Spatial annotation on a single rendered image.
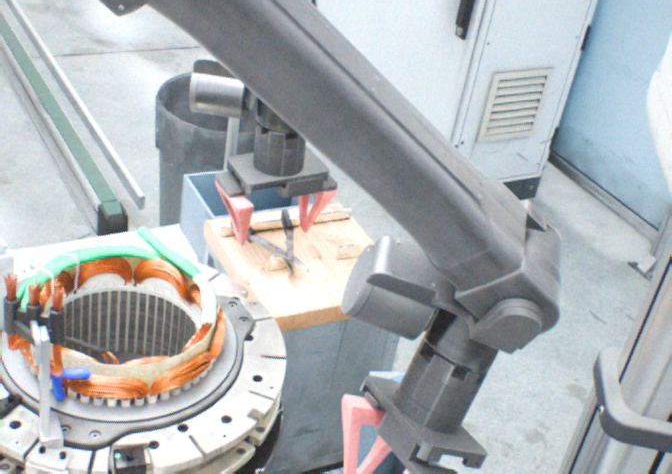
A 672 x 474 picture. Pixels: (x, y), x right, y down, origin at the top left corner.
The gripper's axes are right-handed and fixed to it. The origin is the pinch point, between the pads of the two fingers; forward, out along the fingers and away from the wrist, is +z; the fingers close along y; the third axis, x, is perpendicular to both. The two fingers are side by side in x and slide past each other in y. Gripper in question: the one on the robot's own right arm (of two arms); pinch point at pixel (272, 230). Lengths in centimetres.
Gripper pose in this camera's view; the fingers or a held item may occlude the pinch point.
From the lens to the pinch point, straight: 113.6
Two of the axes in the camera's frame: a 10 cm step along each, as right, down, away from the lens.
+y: -8.8, 1.7, -4.4
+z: -1.0, 8.4, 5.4
